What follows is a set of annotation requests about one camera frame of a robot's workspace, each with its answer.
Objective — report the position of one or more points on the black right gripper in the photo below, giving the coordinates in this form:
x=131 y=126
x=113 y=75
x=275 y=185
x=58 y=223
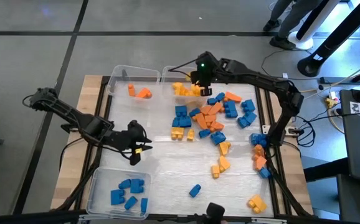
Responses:
x=203 y=70

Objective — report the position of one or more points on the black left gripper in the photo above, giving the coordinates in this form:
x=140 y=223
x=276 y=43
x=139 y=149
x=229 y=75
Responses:
x=122 y=138

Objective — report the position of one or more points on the yellow building block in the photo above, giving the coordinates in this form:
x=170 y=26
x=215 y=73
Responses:
x=181 y=91
x=215 y=171
x=195 y=91
x=177 y=85
x=190 y=134
x=256 y=203
x=177 y=133
x=224 y=147
x=223 y=162

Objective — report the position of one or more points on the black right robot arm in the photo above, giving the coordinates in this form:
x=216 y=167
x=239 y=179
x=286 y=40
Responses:
x=261 y=81

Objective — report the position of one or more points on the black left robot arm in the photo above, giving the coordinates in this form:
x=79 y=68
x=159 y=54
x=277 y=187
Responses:
x=74 y=119

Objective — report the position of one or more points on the clear plastic bin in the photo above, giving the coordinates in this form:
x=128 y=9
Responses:
x=149 y=77
x=102 y=177
x=167 y=77

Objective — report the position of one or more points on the orange sloped building block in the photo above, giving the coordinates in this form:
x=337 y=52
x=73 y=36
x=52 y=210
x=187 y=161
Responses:
x=233 y=97

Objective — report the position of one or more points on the small white floor tag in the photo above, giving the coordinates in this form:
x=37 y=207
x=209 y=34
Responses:
x=284 y=75

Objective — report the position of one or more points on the dark rounded object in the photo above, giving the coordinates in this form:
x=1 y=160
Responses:
x=215 y=213

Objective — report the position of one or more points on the person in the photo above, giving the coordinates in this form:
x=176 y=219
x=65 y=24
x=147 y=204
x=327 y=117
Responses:
x=289 y=21

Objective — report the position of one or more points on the white stand with round base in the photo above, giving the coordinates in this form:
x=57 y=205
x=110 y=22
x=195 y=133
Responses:
x=304 y=42

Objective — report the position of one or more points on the yellow power plug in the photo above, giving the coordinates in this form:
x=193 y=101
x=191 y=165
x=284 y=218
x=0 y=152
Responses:
x=331 y=101

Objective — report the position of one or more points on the black stand with round base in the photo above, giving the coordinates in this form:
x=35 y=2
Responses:
x=339 y=34

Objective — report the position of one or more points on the black desk bar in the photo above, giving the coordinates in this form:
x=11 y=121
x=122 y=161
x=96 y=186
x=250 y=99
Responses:
x=326 y=169

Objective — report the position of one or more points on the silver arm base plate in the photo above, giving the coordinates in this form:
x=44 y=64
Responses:
x=287 y=130

